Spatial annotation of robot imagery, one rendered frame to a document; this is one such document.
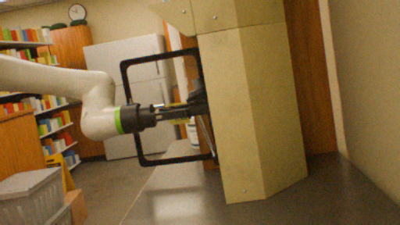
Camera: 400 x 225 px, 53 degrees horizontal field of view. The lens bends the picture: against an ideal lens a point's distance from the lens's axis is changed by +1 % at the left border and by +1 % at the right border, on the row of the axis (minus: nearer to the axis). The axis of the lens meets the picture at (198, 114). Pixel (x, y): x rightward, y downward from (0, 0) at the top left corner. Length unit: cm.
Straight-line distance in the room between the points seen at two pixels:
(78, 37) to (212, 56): 573
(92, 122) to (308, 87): 75
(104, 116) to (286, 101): 55
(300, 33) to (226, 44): 45
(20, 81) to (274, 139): 75
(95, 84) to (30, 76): 19
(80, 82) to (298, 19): 76
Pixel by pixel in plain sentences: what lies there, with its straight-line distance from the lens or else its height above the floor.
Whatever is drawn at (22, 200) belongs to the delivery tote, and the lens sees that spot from 316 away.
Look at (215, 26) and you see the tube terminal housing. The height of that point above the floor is 142.
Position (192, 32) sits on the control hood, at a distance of 107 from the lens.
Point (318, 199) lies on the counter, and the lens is 111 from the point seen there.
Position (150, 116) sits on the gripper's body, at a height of 121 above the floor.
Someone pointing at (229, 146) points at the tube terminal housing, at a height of 110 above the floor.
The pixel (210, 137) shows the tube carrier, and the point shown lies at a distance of 121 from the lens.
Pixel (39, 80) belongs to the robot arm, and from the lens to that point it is 129.
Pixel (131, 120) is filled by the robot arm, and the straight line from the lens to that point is 123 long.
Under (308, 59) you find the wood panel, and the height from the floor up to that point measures 128.
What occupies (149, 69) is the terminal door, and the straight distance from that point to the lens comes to 143.
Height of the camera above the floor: 135
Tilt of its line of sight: 8 degrees down
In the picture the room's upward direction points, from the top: 10 degrees counter-clockwise
